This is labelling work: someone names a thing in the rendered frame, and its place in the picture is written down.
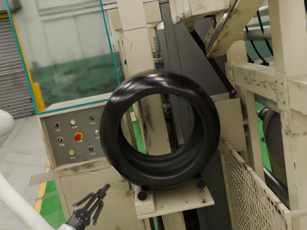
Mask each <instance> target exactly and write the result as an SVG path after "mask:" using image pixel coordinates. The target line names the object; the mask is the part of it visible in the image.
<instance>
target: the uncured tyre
mask: <svg viewBox="0 0 307 230"><path fill-rule="evenodd" d="M153 94H172V95H175V96H178V97H181V98H183V99H184V100H186V101H188V102H189V103H190V105H191V107H192V110H193V116H194V124H193V129H192V132H191V134H190V136H189V138H188V140H187V141H186V142H185V143H184V144H183V145H182V146H181V147H180V148H179V149H177V150H176V151H174V152H172V153H169V154H165V155H160V156H154V155H148V154H145V153H142V152H140V151H138V150H137V149H135V148H134V147H133V146H132V145H131V144H130V143H129V142H128V141H127V140H126V138H125V136H124V134H123V132H122V127H121V119H122V117H123V115H124V114H125V112H126V111H127V109H128V108H129V107H130V106H131V105H132V104H134V103H135V102H136V101H138V100H140V99H141V98H144V97H146V96H149V95H153ZM220 132H221V126H220V119H219V114H218V111H217V108H216V106H215V104H214V102H213V100H212V99H211V97H210V96H209V94H208V93H207V92H206V91H205V90H204V89H203V88H202V87H201V86H200V85H199V84H197V83H196V82H195V81H193V80H192V79H190V78H189V77H187V76H185V75H183V74H181V73H179V72H176V71H173V70H168V69H150V70H145V71H141V72H139V73H136V74H134V75H132V76H130V77H129V78H127V79H125V80H124V81H123V82H122V83H120V84H119V85H118V86H117V87H116V89H115V90H114V91H113V93H112V94H111V96H110V97H109V99H108V102H107V104H106V105H105V107H104V109H103V112H102V115H101V120H100V128H99V135H100V142H101V147H102V150H103V152H104V155H105V157H106V159H107V160H108V162H109V164H110V165H111V166H113V167H114V168H115V169H116V171H117V172H118V173H119V174H120V175H121V177H122V178H124V179H125V180H127V181H128V182H130V183H132V184H134V185H137V186H139V187H142V188H147V189H154V190H165V189H172V188H176V187H179V186H182V185H184V184H187V183H189V182H190V181H192V180H194V179H195V178H196V177H198V176H199V175H200V174H201V173H203V172H204V170H205V169H206V168H207V167H208V166H209V164H210V163H211V161H212V160H213V158H214V156H215V154H216V152H217V148H218V145H219V141H220Z"/></svg>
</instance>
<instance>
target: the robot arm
mask: <svg viewBox="0 0 307 230"><path fill-rule="evenodd" d="M14 125H15V122H14V119H13V117H12V116H11V115H10V114H9V113H8V112H6V111H3V110H1V109H0V148H1V147H2V145H3V144H4V142H5V141H6V139H7V138H8V136H9V135H10V134H11V133H12V131H13V129H14ZM109 187H110V184H106V185H105V186H104V187H103V188H102V189H101V188H100V189H99V190H98V191H97V192H96V193H90V194H88V195H87V196H86V197H84V198H83V199H81V200H80V201H79V202H78V203H75V204H72V206H73V207H74V212H73V214H72V216H71V217H70V218H69V219H68V221H67V222H66V223H65V224H62V225H61V226H60V227H59V229H58V230H84V229H85V228H86V227H87V226H89V225H96V223H97V219H98V217H99V214H100V212H101V210H102V208H103V206H104V202H103V201H102V200H103V198H104V197H105V196H106V191H107V190H108V189H109ZM91 197H92V198H91ZM89 198H91V199H90V200H89V201H88V203H87V204H86V205H85V206H84V207H83V208H82V209H77V208H78V207H79V205H81V204H82V203H84V202H85V201H86V200H88V199H89ZM96 198H98V199H97V201H96V202H95V203H94V205H93V206H92V207H91V208H90V210H89V211H87V210H88V208H89V207H90V206H91V205H92V203H93V202H94V201H95V199H96ZM0 201H1V202H2V203H4V204H5V205H6V206H7V207H8V208H9V209H10V210H11V211H12V212H13V213H14V214H15V215H16V216H17V217H18V218H19V219H20V220H21V221H22V222H23V223H24V224H25V225H26V226H27V227H28V228H29V229H30V230H55V229H54V228H53V227H52V226H51V225H50V224H49V223H48V222H47V221H46V220H45V219H44V218H43V217H42V216H41V215H40V214H39V213H38V212H37V211H36V210H35V209H34V208H33V207H32V206H31V205H30V204H29V203H28V202H27V201H26V200H25V199H24V198H23V197H22V196H21V195H20V194H19V193H18V192H17V191H16V190H15V189H14V188H13V187H12V186H11V185H10V184H9V182H8V181H7V180H6V179H5V177H4V176H3V175H2V173H1V172H0ZM97 206H98V208H97ZM96 208H97V210H96V212H95V214H94V216H93V219H92V220H90V218H91V215H92V213H93V211H94V210H95V209H96Z"/></svg>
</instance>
